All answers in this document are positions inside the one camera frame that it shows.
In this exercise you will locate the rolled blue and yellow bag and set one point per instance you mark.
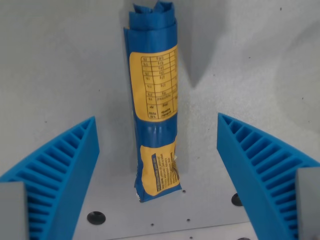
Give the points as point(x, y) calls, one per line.
point(155, 100)

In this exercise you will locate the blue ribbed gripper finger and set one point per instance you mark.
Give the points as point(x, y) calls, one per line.
point(62, 172)
point(260, 160)

